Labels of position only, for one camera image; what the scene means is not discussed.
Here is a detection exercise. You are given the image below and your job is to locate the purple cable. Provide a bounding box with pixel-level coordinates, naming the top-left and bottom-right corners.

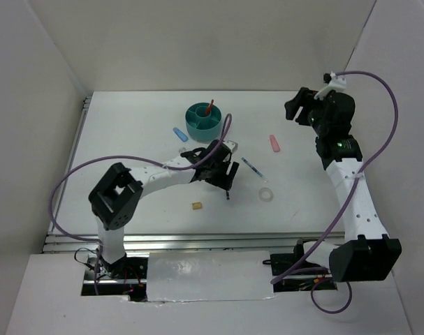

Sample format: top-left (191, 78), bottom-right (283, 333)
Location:
top-left (269, 70), bottom-right (400, 314)
top-left (49, 113), bottom-right (233, 297)

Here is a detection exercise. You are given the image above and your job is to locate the red pen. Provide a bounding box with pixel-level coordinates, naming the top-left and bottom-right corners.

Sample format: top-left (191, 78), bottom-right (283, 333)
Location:
top-left (205, 99), bottom-right (214, 116)

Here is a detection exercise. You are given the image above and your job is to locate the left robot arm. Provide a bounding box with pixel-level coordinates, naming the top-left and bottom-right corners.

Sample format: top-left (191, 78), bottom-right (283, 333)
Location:
top-left (88, 140), bottom-right (239, 278)

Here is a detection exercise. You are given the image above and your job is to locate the clear tape roll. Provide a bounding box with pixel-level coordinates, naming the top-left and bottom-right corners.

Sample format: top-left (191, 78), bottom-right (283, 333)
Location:
top-left (258, 187), bottom-right (274, 202)

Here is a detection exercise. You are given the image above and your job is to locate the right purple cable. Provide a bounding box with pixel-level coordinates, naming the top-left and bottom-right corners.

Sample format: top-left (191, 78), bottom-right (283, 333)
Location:
top-left (269, 70), bottom-right (400, 314)

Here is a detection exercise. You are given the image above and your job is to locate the blue eraser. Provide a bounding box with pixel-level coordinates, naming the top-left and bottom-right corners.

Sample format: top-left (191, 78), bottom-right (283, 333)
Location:
top-left (173, 127), bottom-right (189, 142)

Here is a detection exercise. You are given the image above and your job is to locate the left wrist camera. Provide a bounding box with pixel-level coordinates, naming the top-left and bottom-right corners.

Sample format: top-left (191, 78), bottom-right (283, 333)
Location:
top-left (222, 140), bottom-right (238, 154)

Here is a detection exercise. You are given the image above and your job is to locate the blue clear pen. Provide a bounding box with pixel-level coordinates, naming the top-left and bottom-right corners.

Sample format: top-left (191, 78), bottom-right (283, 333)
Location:
top-left (241, 157), bottom-right (269, 183)

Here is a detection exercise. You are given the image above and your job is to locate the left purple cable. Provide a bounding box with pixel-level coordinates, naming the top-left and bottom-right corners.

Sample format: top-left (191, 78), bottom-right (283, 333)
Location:
top-left (49, 113), bottom-right (233, 297)

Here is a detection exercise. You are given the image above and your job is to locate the pink eraser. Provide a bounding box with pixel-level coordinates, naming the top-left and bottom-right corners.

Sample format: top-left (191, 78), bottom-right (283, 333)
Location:
top-left (269, 135), bottom-right (281, 153)

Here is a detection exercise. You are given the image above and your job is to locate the small brown eraser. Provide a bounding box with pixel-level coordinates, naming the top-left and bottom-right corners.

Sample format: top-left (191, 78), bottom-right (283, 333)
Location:
top-left (191, 202), bottom-right (203, 210)

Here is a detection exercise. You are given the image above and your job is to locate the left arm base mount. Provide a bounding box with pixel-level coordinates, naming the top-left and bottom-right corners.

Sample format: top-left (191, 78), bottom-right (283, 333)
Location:
top-left (73, 248), bottom-right (149, 302)

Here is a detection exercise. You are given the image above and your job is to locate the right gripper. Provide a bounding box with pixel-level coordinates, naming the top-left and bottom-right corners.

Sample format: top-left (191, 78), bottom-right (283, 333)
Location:
top-left (285, 87), bottom-right (330, 135)

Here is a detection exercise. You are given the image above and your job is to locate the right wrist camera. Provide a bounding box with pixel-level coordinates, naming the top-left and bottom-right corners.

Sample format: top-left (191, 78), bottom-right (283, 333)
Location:
top-left (314, 72), bottom-right (347, 101)

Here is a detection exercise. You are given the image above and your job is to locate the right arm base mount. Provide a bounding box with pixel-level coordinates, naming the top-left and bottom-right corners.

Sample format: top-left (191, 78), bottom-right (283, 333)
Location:
top-left (262, 239), bottom-right (338, 292)

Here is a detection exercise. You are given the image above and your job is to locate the aluminium rail frame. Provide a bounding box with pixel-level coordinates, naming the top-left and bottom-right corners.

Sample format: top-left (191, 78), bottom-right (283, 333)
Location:
top-left (57, 91), bottom-right (339, 252)

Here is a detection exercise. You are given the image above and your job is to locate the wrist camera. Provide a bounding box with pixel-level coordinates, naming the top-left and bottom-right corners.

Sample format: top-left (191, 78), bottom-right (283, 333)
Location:
top-left (222, 140), bottom-right (238, 154)
top-left (314, 72), bottom-right (347, 101)

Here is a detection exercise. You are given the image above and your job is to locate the teal round divided organizer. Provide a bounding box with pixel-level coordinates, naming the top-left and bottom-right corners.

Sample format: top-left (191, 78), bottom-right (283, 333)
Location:
top-left (184, 103), bottom-right (222, 142)

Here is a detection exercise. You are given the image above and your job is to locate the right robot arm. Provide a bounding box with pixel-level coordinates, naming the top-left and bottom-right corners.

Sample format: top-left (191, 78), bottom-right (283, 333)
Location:
top-left (284, 87), bottom-right (402, 283)

